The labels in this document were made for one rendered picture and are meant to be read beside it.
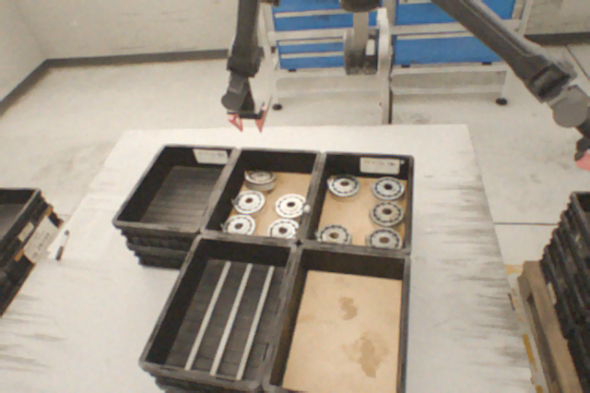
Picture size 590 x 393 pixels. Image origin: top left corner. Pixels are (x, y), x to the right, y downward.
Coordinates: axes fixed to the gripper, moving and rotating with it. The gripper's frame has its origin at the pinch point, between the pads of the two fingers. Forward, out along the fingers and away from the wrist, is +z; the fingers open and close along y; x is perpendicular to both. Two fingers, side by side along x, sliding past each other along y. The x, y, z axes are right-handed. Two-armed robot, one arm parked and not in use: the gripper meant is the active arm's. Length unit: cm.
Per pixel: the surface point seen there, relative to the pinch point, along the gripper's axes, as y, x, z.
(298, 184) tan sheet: 12.0, 0.7, 24.2
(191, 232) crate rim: -11.7, -31.8, 13.0
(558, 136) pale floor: 144, 144, 113
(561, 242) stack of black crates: 112, 22, 69
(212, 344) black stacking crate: 3, -60, 22
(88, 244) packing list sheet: -64, -26, 36
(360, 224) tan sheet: 35.3, -14.5, 23.4
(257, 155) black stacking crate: -3.1, 6.6, 17.0
